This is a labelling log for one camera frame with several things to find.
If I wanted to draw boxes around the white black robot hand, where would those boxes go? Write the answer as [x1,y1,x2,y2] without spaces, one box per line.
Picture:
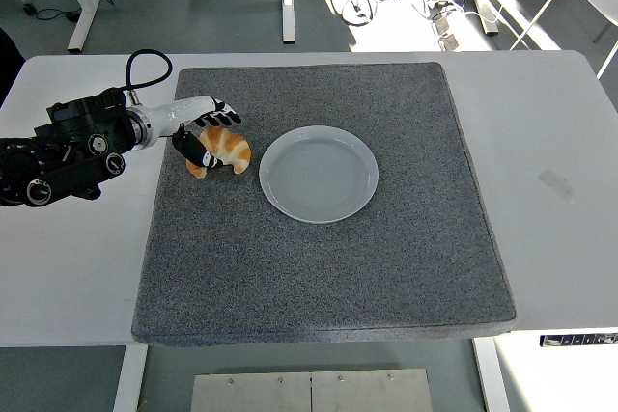
[150,94,242,171]

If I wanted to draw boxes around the orange striped croissant bread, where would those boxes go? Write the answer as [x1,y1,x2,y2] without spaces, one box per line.
[185,125,253,179]

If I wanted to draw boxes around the grey round plate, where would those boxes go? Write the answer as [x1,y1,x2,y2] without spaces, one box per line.
[259,124,380,225]

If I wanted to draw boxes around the grey metal plate with screws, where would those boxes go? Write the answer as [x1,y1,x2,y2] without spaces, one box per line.
[190,368,435,412]

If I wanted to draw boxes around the person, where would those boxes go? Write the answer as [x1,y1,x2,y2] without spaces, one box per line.
[0,25,26,107]

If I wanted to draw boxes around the grey speckled mat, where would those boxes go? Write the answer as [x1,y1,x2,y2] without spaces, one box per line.
[130,62,518,346]

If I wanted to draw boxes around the white table leg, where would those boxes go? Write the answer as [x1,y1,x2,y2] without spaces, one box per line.
[111,344,149,412]
[472,337,512,412]

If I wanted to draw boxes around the white power adapters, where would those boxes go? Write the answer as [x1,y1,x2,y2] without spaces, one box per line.
[432,14,464,52]

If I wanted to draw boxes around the table height control panel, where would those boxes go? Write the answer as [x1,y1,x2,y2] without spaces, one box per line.
[539,333,618,349]

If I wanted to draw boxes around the thin black floor cable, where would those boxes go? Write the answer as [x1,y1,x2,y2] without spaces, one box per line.
[36,0,115,23]

